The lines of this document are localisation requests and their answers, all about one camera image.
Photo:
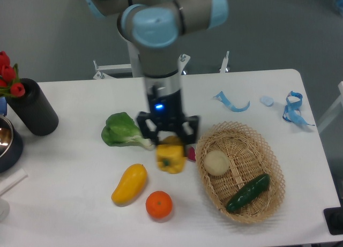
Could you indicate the black device at edge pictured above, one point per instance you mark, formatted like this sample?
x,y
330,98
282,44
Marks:
x,y
333,218

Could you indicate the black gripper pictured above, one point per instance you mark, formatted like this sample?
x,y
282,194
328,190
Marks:
x,y
167,115

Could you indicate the yellow mango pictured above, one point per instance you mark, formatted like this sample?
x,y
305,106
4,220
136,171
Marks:
x,y
130,185

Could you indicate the green bok choy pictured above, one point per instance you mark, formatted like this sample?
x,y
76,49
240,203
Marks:
x,y
120,130

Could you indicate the dark green cucumber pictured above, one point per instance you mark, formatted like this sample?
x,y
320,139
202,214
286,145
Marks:
x,y
248,193

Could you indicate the woven wicker basket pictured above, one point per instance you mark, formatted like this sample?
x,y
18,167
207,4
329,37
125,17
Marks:
x,y
249,156

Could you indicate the red tulip bouquet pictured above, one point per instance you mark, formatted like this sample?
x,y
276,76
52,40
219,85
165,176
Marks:
x,y
10,83

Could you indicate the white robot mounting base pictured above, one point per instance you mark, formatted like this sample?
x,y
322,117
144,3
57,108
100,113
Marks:
x,y
134,67

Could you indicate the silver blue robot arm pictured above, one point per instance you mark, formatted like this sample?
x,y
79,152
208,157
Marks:
x,y
153,28

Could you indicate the yellow bell pepper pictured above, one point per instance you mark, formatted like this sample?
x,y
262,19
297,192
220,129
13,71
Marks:
x,y
170,155

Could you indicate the orange tangerine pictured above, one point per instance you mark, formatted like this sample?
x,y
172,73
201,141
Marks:
x,y
159,205

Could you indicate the black cylindrical vase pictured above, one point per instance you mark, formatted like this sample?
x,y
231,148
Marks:
x,y
34,109

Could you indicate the curved blue tape strip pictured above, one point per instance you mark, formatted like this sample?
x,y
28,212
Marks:
x,y
228,104

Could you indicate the purple sweet potato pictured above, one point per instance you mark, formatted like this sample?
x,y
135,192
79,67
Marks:
x,y
191,154

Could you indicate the small pale blue cap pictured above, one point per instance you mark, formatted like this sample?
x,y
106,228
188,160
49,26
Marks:
x,y
267,101

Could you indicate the dark metal bowl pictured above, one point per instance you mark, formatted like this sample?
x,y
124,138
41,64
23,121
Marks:
x,y
11,145

